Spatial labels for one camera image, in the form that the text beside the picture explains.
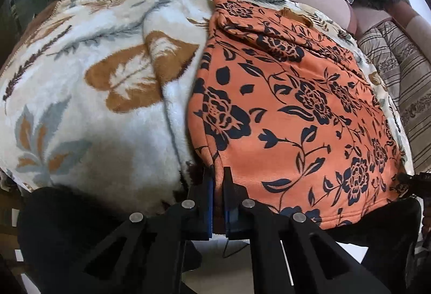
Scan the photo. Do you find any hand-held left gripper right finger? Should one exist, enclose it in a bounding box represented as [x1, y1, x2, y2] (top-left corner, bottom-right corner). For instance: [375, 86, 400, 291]
[224, 166, 388, 294]

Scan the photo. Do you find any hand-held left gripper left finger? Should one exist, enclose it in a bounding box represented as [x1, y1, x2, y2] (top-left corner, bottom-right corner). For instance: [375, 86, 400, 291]
[77, 167, 215, 294]

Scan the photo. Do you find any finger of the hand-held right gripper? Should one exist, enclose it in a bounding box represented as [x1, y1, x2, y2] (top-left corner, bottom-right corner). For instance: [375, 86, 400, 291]
[397, 173, 419, 192]

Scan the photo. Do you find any orange floral garment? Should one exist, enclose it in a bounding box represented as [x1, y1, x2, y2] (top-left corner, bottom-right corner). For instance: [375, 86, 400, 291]
[187, 0, 409, 236]

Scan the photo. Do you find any leaf print fleece blanket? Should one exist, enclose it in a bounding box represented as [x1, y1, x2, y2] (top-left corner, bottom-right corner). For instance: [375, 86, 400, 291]
[0, 0, 415, 210]

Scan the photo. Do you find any person's black clothing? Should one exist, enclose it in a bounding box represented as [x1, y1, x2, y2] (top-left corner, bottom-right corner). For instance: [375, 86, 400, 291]
[16, 186, 423, 294]

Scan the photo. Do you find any thin black cable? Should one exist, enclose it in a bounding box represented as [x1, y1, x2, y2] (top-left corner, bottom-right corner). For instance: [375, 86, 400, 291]
[221, 236, 250, 260]

